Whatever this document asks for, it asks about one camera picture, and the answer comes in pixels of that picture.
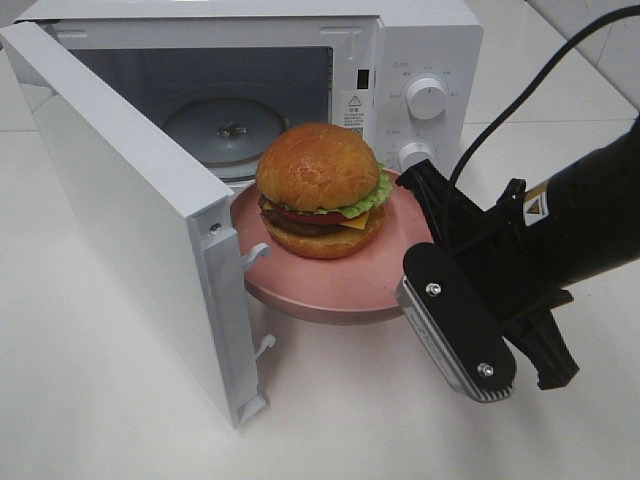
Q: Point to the pink round plate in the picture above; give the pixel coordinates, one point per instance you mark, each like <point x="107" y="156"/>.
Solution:
<point x="357" y="289"/>

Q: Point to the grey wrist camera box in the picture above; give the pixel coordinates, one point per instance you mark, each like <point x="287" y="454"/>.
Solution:
<point x="454" y="326"/>

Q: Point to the glass microwave turntable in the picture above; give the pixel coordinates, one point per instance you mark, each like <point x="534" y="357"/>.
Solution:
<point x="226" y="135"/>

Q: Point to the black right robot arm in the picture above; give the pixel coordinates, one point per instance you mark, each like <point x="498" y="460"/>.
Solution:
<point x="605" y="234"/>

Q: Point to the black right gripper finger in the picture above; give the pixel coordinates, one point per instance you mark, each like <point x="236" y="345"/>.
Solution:
<point x="429" y="187"/>
<point x="536" y="334"/>

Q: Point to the white microwave oven body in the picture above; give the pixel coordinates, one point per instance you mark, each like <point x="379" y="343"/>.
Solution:
<point x="345" y="62"/>

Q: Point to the white timer knob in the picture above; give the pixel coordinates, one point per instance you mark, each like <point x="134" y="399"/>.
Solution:
<point x="414" y="153"/>

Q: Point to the burger with lettuce and cheese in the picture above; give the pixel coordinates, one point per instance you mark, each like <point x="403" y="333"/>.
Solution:
<point x="322" y="193"/>

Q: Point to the white upper power knob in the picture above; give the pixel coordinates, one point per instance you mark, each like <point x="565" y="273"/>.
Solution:
<point x="425" y="97"/>

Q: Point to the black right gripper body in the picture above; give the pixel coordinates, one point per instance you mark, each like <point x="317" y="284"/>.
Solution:
<point x="513" y="253"/>

